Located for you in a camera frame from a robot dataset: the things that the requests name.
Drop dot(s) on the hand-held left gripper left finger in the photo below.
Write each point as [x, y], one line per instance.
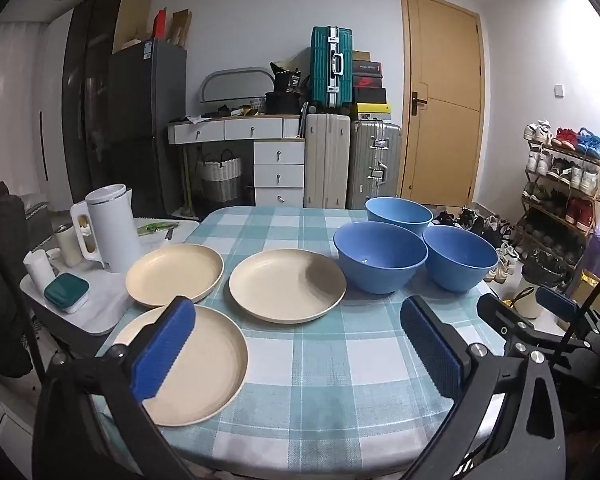
[165, 350]

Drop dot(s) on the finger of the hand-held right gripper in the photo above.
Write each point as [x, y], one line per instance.
[505, 322]
[555, 301]

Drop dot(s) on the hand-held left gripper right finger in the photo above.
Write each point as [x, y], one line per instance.
[432, 355]

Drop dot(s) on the beige round plate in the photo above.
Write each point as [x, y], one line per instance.
[175, 272]
[280, 287]
[210, 365]

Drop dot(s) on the blue bowl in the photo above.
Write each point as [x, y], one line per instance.
[457, 270]
[380, 270]
[397, 212]

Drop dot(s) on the white bin with black liner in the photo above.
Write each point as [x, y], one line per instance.
[542, 267]

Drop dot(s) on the marble top side table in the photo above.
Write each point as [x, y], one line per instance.
[100, 305]

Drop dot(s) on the metal shoe rack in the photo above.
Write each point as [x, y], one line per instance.
[527, 210]

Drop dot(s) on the scattered shoes group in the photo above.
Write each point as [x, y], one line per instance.
[485, 225]

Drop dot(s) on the teal checked tablecloth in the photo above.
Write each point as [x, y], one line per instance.
[330, 360]

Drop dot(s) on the teal lid food container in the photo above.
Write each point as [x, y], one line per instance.
[66, 291]

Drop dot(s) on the green packet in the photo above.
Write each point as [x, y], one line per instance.
[155, 228]

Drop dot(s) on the shelved shoes group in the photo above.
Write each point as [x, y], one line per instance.
[577, 177]

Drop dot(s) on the white electric kettle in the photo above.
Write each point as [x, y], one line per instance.
[117, 230]

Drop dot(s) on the glass jar with cream contents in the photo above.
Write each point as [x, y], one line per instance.
[70, 247]

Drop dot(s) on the white tissue roll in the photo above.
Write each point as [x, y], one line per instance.
[39, 270]

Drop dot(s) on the woven laundry basket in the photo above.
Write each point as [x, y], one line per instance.
[222, 180]

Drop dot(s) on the dark jacket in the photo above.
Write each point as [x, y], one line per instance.
[2, 270]

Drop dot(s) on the silver suitcase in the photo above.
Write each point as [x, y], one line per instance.
[375, 160]

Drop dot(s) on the white vanity desk with drawers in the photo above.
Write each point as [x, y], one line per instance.
[277, 172]

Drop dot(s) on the wooden door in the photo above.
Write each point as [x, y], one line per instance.
[445, 110]

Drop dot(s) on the dark grey refrigerator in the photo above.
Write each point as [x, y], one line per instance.
[145, 130]

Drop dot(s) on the beige suitcase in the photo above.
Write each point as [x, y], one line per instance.
[325, 160]

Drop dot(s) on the white wardrobe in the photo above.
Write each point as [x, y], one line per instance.
[57, 110]

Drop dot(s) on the black fabric bag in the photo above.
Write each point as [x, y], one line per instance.
[281, 104]

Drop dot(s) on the oval mirror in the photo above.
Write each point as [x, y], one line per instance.
[230, 85]

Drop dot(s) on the dark tall wardrobe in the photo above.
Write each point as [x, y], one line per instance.
[87, 85]

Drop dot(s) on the black shoebox with red print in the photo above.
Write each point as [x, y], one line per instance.
[367, 82]

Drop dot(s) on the black shoebox with white print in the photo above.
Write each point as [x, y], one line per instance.
[366, 67]

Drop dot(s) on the black paper bag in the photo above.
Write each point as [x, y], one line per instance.
[287, 80]

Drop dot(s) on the brown shoebox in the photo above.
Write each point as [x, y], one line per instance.
[361, 55]

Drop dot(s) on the teal suitcase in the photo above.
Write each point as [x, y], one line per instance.
[325, 67]

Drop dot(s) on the small cardboard box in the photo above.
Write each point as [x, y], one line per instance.
[180, 27]

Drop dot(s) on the red folded item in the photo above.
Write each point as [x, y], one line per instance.
[160, 25]

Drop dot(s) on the flat cardboard sheet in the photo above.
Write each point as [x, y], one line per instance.
[132, 15]

